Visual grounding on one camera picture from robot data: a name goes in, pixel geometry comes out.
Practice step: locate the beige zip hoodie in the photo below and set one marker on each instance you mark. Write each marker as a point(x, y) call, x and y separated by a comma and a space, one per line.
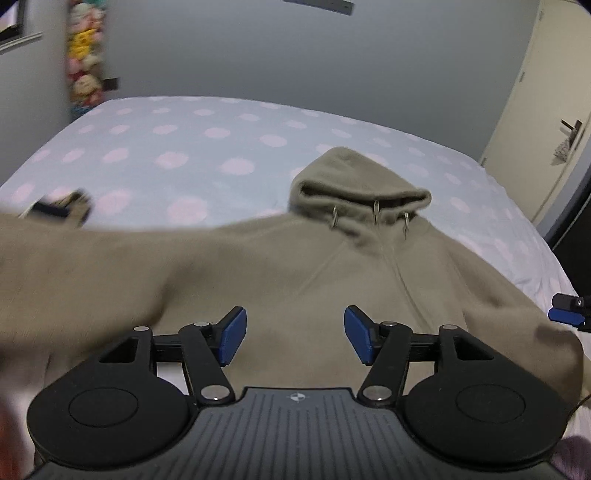
point(353, 235)

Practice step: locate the polka dot bed sheet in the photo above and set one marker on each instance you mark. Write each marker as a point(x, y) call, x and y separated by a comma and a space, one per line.
point(150, 162)

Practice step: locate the dark framed window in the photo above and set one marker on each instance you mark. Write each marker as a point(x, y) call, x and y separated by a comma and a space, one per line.
point(12, 19)

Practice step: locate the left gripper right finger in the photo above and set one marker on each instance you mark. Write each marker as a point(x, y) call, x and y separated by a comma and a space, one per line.
point(458, 398)

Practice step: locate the purple garment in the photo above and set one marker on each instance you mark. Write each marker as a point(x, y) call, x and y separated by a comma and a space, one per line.
point(572, 458)

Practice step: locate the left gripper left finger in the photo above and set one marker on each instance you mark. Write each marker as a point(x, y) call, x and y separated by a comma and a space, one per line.
point(137, 397)

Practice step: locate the orange garment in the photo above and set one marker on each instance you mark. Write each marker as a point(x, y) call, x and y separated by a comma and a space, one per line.
point(12, 455)

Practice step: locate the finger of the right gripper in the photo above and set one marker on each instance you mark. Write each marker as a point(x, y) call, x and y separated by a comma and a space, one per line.
point(72, 209)
point(569, 310)

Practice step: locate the black door handle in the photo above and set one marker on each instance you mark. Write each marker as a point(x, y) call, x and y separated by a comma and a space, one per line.
point(563, 150)

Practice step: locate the cream door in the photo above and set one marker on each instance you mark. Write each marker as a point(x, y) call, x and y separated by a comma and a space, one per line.
point(554, 85)

